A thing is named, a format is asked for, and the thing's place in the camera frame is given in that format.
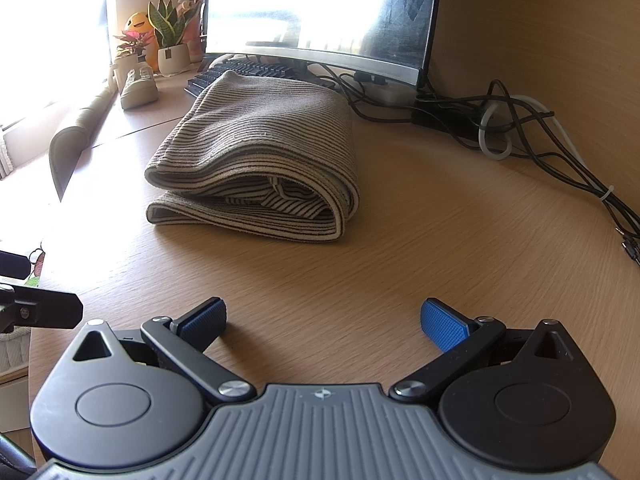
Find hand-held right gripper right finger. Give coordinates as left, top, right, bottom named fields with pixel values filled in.
left=390, top=298, right=572, bottom=405

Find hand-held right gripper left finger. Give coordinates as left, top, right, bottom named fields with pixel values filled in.
left=72, top=297, right=252, bottom=405

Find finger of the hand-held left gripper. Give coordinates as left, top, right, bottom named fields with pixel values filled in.
left=0, top=251, right=30, bottom=277
left=0, top=282, right=84, bottom=334

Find beige striped sweater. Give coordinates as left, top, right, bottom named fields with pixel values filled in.
left=144, top=70, right=361, bottom=244

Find floral printed cloth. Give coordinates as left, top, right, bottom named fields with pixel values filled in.
left=25, top=247, right=47, bottom=289

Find beige chair back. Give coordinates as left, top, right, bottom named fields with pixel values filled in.
left=48, top=77, right=119, bottom=204

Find black power adapter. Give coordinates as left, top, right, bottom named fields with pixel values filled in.
left=412, top=95, right=482, bottom=142

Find white shoe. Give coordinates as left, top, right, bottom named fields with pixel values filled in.
left=118, top=62, right=160, bottom=110

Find white power strip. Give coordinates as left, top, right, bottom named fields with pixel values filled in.
left=359, top=77, right=417, bottom=109

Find pink plant in white pot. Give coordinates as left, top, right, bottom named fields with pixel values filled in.
left=108, top=30, right=151, bottom=92

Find black keyboard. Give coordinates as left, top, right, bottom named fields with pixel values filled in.
left=183, top=55, right=322, bottom=99

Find snake plant in white pot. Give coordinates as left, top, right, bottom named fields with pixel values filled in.
left=147, top=0, right=192, bottom=77

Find yellow plush toy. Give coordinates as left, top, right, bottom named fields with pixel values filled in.
left=123, top=10, right=162, bottom=74

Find pink plush toy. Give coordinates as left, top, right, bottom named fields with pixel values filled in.
left=175, top=0, right=207, bottom=61

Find curved computer monitor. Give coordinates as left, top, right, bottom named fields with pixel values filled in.
left=202, top=0, right=444, bottom=89

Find white cable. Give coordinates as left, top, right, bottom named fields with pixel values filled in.
left=477, top=93, right=592, bottom=172

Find black cable bundle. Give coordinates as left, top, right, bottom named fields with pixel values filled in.
left=345, top=72, right=640, bottom=267

